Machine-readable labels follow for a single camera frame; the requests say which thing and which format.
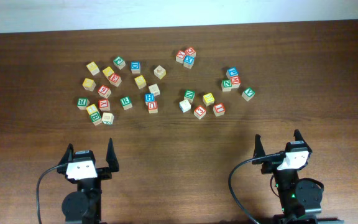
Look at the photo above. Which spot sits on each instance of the green B block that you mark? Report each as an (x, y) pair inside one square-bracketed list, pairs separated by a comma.
[(96, 118)]

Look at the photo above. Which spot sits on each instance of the green V block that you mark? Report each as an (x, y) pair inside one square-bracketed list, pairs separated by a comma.
[(248, 94)]

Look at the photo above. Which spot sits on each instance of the plain wood green block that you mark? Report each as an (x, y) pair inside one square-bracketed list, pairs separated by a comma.
[(107, 118)]

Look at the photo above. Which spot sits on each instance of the yellow block beside E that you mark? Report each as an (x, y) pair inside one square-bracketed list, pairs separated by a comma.
[(108, 71)]

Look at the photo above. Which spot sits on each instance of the blue X block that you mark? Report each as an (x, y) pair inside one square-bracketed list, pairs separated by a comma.
[(188, 62)]

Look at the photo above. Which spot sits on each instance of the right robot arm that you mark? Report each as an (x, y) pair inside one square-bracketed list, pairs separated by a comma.
[(300, 199)]

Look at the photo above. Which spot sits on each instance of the green P block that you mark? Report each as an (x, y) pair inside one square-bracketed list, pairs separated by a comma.
[(119, 62)]

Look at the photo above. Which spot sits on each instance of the red U block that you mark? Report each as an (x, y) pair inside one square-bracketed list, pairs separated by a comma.
[(152, 107)]

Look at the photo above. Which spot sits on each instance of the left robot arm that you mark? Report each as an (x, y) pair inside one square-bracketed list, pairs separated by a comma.
[(84, 204)]

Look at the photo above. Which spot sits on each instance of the red Q block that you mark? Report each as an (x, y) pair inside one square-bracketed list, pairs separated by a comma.
[(190, 51)]

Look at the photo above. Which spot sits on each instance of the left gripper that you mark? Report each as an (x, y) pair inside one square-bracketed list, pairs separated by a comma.
[(103, 171)]

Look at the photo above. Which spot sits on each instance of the blue D block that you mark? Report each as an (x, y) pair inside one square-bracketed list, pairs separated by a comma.
[(135, 67)]

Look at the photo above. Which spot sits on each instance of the white blue T block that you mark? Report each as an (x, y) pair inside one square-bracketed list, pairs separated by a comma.
[(185, 106)]

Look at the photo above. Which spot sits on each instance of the yellow S block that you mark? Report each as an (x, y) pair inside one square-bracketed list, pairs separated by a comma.
[(89, 84), (140, 81)]

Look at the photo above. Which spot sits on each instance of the yellow block upper left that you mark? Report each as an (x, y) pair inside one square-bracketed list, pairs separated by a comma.
[(93, 68)]

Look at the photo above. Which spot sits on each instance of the blue H block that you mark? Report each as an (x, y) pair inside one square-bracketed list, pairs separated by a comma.
[(149, 97)]

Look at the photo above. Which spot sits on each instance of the plain wood yellow block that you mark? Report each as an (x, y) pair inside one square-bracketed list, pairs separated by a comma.
[(160, 72)]

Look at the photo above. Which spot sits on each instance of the green R block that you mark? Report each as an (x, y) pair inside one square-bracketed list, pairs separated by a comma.
[(126, 103)]

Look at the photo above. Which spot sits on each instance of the red M block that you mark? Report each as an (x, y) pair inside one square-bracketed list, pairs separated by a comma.
[(235, 81)]

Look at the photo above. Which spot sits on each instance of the red E block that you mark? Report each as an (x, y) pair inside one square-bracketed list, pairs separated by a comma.
[(115, 79)]

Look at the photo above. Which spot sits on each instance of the red I block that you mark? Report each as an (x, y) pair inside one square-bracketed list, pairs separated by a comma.
[(219, 109)]

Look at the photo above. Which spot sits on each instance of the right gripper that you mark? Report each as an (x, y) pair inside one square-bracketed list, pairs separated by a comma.
[(269, 163)]

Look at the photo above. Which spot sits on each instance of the red 3 block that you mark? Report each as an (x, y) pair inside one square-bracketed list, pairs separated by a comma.
[(199, 112)]

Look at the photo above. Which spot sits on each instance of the green n block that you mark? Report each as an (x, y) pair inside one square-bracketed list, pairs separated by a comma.
[(226, 85), (189, 95)]

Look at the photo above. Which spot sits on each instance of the blue P block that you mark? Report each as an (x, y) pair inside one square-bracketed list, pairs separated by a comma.
[(232, 72)]

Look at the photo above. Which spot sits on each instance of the green N block centre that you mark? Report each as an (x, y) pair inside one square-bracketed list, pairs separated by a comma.
[(189, 95)]

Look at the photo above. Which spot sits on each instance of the yellow block above B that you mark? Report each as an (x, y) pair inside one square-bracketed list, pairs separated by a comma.
[(91, 109)]

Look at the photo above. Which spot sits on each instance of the red 6 block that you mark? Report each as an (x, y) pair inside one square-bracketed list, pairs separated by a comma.
[(104, 91)]

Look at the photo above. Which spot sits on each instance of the green N block right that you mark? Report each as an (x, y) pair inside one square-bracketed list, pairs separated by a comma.
[(226, 85)]

